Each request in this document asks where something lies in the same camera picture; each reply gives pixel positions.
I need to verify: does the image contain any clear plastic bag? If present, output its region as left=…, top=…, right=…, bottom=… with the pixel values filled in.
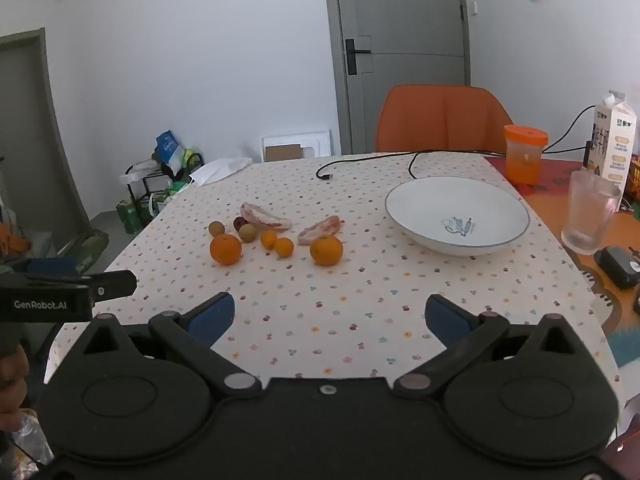
left=0, top=410, right=53, bottom=476

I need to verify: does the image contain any white plastic bag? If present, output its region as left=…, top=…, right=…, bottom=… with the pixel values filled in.
left=189, top=157, right=252, bottom=187
left=120, top=159, right=163, bottom=185

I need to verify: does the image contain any orange lid plastic jar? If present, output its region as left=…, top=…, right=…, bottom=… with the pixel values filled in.
left=503, top=124, right=549, bottom=185

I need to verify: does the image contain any large orange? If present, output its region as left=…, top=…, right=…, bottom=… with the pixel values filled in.
left=309, top=234, right=344, bottom=267
left=209, top=233, right=243, bottom=266

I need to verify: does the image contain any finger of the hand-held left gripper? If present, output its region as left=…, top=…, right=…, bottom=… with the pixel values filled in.
left=27, top=269, right=139, bottom=306

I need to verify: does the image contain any white milk carton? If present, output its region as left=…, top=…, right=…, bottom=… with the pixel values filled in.
left=586, top=90, right=640, bottom=193

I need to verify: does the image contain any orange chair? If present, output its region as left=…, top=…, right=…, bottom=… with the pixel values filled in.
left=375, top=85, right=508, bottom=155

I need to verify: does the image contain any white framed board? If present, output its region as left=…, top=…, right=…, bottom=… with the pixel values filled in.
left=260, top=130, right=332, bottom=163

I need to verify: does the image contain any grey-green door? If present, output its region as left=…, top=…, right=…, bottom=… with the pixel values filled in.
left=0, top=27, right=93, bottom=256

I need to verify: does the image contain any black power adapter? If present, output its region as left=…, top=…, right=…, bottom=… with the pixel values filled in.
left=595, top=246, right=640, bottom=290

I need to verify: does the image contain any dotted white tablecloth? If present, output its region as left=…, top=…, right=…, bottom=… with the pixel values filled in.
left=45, top=152, right=621, bottom=396

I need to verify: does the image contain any orange bag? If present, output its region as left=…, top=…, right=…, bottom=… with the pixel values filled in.
left=0, top=222, right=31, bottom=261

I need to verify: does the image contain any green box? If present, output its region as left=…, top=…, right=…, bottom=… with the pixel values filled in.
left=116, top=197, right=156, bottom=235

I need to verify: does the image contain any clear ribbed glass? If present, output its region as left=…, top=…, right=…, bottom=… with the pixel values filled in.
left=561, top=170, right=623, bottom=256

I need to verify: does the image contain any black door handle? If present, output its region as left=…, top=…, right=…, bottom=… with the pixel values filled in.
left=345, top=38, right=372, bottom=77

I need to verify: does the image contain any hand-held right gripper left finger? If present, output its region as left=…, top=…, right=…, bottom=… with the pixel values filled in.
left=82, top=291, right=261, bottom=398

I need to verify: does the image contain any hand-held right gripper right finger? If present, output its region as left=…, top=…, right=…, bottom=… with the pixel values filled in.
left=395, top=294, right=583, bottom=397

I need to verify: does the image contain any green bag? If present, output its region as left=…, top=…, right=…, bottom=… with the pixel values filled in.
left=60, top=230, right=110, bottom=276

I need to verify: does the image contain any blue bag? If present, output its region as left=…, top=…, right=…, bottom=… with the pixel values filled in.
left=154, top=130, right=182, bottom=171

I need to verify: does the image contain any person's left hand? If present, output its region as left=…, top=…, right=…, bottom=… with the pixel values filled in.
left=0, top=347, right=30, bottom=429

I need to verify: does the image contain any black metal rack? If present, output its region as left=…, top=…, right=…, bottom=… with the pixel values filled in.
left=120, top=152, right=203, bottom=233

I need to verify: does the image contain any grey door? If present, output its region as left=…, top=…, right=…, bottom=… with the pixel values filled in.
left=322, top=0, right=471, bottom=156

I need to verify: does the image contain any pink pomelo segment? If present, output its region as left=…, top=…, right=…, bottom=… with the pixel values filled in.
left=297, top=215, right=344, bottom=246
left=240, top=202, right=293, bottom=231

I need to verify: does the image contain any white bowl blue rim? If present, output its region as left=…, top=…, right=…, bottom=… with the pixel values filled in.
left=384, top=176, right=531, bottom=258

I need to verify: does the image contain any black cable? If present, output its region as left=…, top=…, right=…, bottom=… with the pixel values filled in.
left=316, top=105, right=598, bottom=182

